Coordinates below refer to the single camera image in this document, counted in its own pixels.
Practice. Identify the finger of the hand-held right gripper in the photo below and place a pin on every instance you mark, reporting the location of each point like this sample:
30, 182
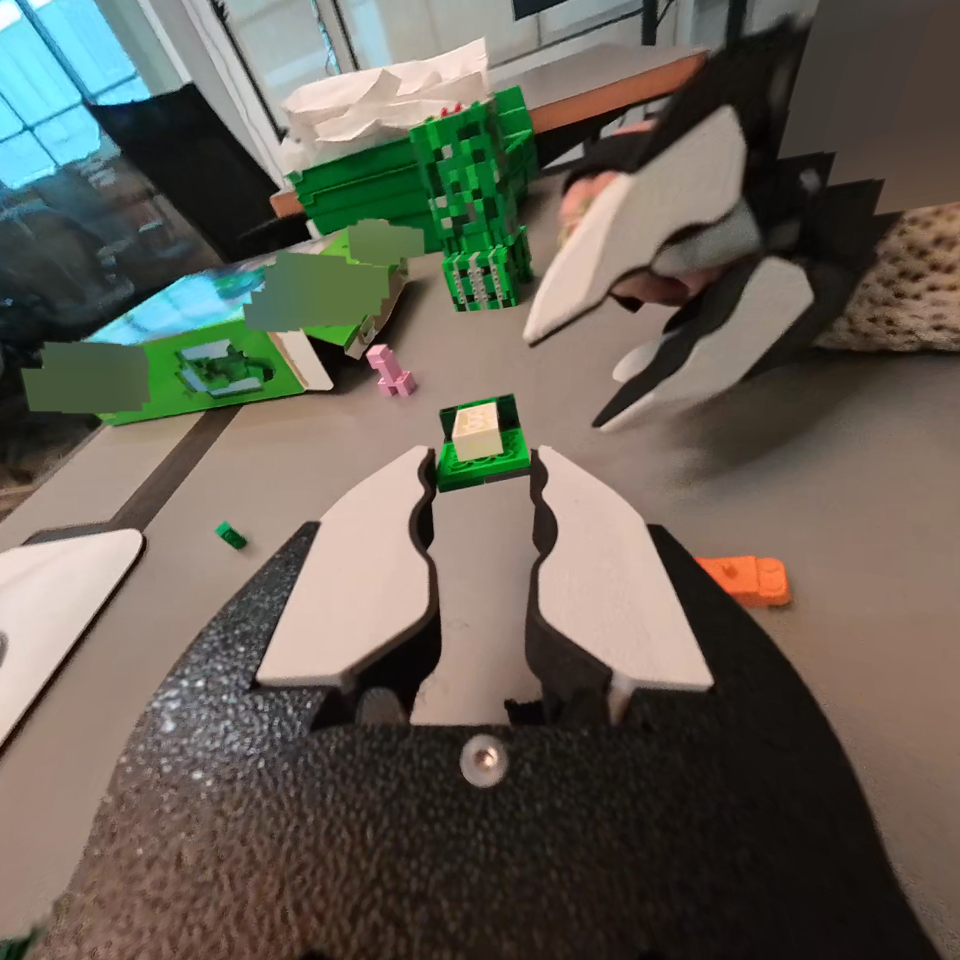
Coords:
742, 322
645, 210

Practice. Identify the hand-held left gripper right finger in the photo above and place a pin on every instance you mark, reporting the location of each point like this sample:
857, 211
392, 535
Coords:
611, 592

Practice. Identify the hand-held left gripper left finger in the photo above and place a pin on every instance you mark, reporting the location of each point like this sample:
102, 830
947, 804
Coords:
352, 585

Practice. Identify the orange lego brick separator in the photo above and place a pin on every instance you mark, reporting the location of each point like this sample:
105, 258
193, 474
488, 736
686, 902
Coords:
742, 581

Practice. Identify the green lego plate white brick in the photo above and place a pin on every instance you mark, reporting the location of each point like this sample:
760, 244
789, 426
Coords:
476, 435

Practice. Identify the small green lego brick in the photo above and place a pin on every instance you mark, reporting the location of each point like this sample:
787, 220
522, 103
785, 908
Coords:
230, 535

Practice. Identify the green lego creeper figure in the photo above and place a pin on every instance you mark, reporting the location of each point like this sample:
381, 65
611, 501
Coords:
472, 187

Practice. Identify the pink lego pig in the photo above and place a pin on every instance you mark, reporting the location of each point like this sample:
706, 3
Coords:
390, 371

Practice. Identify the green printed lego box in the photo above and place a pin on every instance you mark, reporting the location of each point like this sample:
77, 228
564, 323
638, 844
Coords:
217, 375

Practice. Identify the green lego structure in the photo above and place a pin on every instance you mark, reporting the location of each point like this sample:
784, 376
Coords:
352, 195

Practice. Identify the person's right hand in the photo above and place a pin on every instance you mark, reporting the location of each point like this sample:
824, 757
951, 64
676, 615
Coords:
664, 286

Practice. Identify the cream knitted blanket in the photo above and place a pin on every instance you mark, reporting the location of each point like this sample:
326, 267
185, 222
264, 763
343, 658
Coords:
892, 285

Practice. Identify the wooden side table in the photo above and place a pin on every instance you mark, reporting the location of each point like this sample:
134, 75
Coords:
585, 82

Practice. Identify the crumpled white paper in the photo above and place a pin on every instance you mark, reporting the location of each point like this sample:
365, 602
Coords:
382, 97

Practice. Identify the white rounded board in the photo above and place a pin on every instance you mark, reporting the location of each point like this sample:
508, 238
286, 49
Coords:
52, 607

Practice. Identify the window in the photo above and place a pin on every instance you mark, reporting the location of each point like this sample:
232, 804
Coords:
52, 82

